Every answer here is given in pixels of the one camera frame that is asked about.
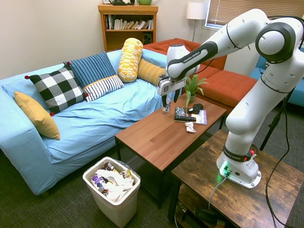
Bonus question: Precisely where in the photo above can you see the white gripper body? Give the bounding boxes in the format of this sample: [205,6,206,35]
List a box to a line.
[157,75,188,96]

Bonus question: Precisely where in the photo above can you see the white tissue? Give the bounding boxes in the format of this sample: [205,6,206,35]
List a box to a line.
[184,121,197,133]

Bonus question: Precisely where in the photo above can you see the beige plastic trash bin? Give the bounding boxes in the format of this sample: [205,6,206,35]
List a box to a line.
[82,156,141,228]

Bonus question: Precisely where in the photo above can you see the clear purple label water bottle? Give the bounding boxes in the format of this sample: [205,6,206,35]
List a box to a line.
[162,94,172,115]

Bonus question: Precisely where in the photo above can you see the potted green fern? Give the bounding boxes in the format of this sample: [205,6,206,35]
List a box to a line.
[183,74,209,107]

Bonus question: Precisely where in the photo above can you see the black game controller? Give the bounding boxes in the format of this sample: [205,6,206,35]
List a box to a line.
[187,103,204,114]

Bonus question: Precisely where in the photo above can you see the black TV remote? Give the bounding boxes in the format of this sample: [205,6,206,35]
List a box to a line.
[176,115,197,123]

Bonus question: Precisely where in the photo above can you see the orange striped bolster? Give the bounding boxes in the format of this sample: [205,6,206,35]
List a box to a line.
[137,58,167,86]

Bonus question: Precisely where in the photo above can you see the Washington magazine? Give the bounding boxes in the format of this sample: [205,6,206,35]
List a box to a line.
[173,106,208,126]

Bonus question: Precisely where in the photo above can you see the wooden coffee table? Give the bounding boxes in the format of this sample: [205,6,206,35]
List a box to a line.
[114,92,228,209]

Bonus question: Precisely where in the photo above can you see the yellow white patterned bolster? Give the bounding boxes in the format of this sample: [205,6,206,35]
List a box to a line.
[117,38,144,83]

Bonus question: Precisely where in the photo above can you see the orange sofa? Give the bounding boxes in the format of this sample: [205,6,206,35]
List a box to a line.
[143,38,258,114]

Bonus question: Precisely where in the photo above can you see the white navy striped pillow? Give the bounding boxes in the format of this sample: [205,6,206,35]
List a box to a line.
[82,75,124,103]

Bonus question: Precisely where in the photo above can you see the light blue covered sofa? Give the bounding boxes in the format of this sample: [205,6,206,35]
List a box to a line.
[0,49,171,196]

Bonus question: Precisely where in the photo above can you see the wooden bookshelf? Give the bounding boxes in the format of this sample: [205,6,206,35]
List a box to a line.
[97,3,159,53]

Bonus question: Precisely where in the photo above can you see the row of books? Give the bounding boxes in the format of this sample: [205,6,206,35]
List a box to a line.
[105,14,154,30]

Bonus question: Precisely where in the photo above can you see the white shade floor lamp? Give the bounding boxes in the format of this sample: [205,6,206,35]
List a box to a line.
[186,2,206,42]

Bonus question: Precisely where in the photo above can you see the blue striped pillow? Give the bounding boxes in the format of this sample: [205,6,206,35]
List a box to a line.
[63,51,117,89]

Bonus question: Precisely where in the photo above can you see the wooden window blinds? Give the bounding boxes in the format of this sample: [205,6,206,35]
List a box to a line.
[205,0,304,30]

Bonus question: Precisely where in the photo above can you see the crumpled white plastic bag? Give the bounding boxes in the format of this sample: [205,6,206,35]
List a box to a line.
[95,169,136,202]

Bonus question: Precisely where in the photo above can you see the black tripod stand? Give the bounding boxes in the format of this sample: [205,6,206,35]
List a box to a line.
[259,95,289,152]

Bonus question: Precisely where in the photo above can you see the discarded purple label bottle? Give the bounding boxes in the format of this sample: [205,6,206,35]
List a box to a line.
[92,175,105,189]

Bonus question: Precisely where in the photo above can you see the black white checkered pillow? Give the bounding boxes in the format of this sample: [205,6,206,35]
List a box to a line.
[24,61,89,117]

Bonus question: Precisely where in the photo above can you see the black power strip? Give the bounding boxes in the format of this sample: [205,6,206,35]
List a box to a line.
[193,206,225,226]

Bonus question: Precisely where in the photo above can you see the blue armchair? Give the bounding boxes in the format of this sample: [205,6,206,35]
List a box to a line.
[249,47,304,107]

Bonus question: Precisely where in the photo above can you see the rustic wooden robot table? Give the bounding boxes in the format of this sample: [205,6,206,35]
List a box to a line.
[167,129,304,228]

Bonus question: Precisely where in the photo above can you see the mustard yellow pillow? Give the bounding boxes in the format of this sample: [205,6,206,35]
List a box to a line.
[13,91,61,141]

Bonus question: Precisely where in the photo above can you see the grey base cable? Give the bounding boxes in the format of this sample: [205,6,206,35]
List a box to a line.
[208,175,229,211]

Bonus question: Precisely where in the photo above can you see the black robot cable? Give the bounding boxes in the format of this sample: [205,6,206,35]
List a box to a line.
[265,14,304,228]

